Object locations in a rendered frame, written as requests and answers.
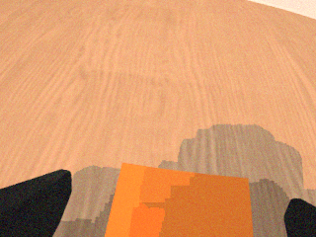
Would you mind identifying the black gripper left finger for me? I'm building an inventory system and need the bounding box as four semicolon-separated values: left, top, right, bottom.
0;169;72;237

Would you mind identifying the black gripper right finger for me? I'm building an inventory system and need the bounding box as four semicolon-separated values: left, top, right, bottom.
284;198;316;237

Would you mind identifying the orange block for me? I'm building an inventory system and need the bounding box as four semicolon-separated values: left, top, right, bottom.
106;162;253;237

